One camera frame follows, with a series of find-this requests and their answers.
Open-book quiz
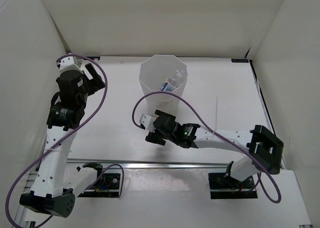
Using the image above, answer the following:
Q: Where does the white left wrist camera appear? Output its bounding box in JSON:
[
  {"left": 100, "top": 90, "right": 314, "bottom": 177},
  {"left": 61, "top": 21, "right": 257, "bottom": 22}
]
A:
[{"left": 57, "top": 57, "right": 83, "bottom": 74}]

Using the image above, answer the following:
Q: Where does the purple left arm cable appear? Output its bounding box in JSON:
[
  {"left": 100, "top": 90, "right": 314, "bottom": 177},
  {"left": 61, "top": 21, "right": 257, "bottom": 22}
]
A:
[{"left": 4, "top": 53, "right": 109, "bottom": 227}]

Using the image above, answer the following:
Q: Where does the translucent white plastic bin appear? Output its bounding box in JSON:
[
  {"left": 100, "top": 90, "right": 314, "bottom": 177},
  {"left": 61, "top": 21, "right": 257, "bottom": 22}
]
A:
[{"left": 139, "top": 55, "right": 188, "bottom": 115}]

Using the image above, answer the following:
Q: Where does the aluminium table frame rail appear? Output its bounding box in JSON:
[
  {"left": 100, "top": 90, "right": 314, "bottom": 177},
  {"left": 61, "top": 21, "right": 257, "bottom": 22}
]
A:
[{"left": 67, "top": 158, "right": 228, "bottom": 169}]

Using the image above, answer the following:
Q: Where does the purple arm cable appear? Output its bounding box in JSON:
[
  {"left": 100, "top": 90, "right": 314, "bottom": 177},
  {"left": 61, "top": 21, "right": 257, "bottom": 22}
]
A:
[
  {"left": 4, "top": 53, "right": 109, "bottom": 227},
  {"left": 131, "top": 91, "right": 282, "bottom": 203}
]

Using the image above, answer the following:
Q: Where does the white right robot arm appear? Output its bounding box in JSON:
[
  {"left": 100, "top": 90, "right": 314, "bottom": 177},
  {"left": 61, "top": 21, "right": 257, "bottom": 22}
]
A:
[{"left": 81, "top": 60, "right": 283, "bottom": 188}]

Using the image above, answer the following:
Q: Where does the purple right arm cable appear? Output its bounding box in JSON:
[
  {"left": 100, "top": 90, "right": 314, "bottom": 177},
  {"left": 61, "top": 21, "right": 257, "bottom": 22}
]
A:
[{"left": 131, "top": 91, "right": 282, "bottom": 203}]

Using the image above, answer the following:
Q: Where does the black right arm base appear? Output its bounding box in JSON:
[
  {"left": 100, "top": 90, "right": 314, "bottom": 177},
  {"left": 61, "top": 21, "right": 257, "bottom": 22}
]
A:
[{"left": 208, "top": 161, "right": 258, "bottom": 199}]

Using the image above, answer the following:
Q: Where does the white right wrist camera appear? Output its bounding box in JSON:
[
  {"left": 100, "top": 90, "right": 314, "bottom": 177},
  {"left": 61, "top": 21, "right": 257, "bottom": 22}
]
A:
[{"left": 139, "top": 114, "right": 156, "bottom": 132}]

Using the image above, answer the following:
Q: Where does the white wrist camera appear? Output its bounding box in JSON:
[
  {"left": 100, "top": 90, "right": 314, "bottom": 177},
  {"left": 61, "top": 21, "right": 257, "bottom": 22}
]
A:
[
  {"left": 139, "top": 114, "right": 156, "bottom": 132},
  {"left": 57, "top": 57, "right": 83, "bottom": 74}
]

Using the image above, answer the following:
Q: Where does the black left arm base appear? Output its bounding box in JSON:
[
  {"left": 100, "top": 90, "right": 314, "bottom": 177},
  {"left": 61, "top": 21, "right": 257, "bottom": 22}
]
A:
[{"left": 77, "top": 162, "right": 125, "bottom": 198}]

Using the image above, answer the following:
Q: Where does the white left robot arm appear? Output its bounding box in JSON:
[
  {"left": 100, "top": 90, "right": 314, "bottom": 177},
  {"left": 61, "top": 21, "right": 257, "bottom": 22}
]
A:
[{"left": 19, "top": 67, "right": 106, "bottom": 217}]

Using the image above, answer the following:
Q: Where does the clear labelled plastic bottle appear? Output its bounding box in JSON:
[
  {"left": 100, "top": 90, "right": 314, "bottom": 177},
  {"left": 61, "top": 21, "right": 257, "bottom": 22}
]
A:
[{"left": 159, "top": 70, "right": 188, "bottom": 92}]

